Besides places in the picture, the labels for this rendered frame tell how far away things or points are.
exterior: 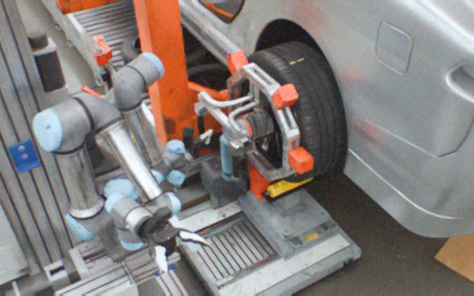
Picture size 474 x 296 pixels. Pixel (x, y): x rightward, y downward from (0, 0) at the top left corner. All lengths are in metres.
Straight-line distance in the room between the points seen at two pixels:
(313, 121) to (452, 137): 0.67
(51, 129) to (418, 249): 2.20
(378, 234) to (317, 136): 1.08
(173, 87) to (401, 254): 1.56
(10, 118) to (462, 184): 1.53
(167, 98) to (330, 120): 0.87
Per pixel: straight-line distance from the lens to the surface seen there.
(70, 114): 1.72
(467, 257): 3.28
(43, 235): 2.24
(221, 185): 3.01
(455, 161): 1.96
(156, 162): 2.21
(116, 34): 4.79
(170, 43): 2.65
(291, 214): 3.00
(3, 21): 1.76
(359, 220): 3.32
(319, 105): 2.36
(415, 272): 3.14
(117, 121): 1.77
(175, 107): 2.84
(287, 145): 2.35
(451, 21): 1.81
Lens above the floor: 2.40
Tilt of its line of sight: 41 degrees down
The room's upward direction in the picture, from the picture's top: straight up
